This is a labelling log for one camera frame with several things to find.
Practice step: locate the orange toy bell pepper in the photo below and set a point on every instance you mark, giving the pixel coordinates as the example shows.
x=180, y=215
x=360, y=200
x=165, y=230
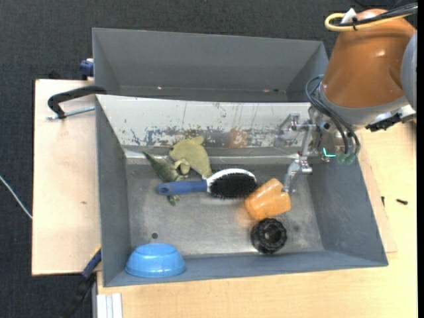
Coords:
x=268, y=201

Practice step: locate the small black screw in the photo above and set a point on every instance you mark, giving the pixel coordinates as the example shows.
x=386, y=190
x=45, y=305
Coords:
x=402, y=202

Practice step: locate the blue bowl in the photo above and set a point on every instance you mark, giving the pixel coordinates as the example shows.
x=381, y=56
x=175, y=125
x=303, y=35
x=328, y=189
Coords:
x=155, y=261

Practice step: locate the olive green plush toy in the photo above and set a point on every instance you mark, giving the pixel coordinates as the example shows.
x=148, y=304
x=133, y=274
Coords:
x=193, y=154

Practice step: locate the grey metal bin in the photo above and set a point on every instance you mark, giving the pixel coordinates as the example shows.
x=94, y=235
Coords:
x=212, y=230

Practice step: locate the dark green toy dinosaur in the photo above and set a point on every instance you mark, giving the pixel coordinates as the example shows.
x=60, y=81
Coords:
x=164, y=171

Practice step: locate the blue and white hair brush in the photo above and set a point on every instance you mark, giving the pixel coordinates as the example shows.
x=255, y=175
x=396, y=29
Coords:
x=232, y=185

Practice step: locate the black ribbed round knob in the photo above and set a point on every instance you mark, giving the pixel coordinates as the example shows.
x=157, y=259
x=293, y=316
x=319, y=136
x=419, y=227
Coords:
x=268, y=235

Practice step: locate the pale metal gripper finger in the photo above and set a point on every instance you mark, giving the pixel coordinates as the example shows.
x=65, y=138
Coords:
x=294, y=124
x=299, y=167

